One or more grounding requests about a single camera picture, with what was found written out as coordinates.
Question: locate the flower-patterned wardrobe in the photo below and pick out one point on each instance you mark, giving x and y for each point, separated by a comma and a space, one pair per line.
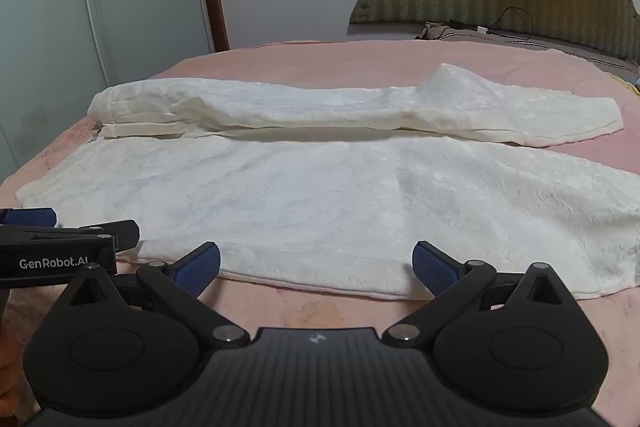
100, 7

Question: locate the pink blanket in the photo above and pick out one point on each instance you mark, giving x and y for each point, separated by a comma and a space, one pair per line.
320, 62

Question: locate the yellow cloth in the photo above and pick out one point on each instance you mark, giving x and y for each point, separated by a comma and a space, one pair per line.
622, 82

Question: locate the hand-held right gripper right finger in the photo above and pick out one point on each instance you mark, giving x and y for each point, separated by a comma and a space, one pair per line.
431, 266

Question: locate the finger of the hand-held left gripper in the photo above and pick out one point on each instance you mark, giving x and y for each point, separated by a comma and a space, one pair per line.
120, 233
30, 217

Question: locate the white textured towel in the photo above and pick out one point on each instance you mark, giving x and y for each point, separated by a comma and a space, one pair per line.
310, 202

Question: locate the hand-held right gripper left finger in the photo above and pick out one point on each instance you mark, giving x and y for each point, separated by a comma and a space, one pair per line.
201, 265

